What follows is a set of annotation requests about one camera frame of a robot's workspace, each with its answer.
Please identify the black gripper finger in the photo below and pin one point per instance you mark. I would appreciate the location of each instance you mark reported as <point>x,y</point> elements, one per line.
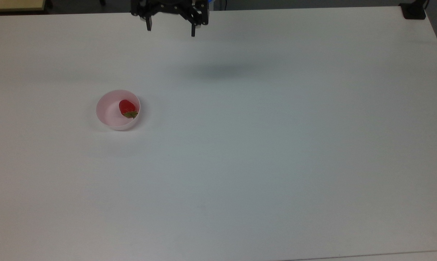
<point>193,30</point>
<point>149,24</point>

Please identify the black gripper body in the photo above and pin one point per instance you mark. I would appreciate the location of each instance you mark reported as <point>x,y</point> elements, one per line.
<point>171,8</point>

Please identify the red strawberry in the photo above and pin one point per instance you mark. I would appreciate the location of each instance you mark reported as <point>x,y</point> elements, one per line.
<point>127,107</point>

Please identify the pink plastic bowl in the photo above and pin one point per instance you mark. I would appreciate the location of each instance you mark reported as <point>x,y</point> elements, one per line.
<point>109,114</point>

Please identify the yellow wooden table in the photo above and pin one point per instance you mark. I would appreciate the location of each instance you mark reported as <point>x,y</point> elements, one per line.
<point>13,5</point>

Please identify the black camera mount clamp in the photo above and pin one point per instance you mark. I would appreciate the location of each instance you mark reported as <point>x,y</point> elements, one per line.
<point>413,11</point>

